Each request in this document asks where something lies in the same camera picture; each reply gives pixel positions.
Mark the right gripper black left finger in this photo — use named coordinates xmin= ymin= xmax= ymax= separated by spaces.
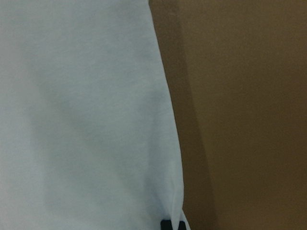
xmin=160 ymin=213 xmax=172 ymax=230

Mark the light blue t-shirt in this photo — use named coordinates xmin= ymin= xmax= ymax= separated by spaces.
xmin=0 ymin=0 xmax=189 ymax=230

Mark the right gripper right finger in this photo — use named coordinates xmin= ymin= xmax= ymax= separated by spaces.
xmin=178 ymin=215 xmax=187 ymax=230

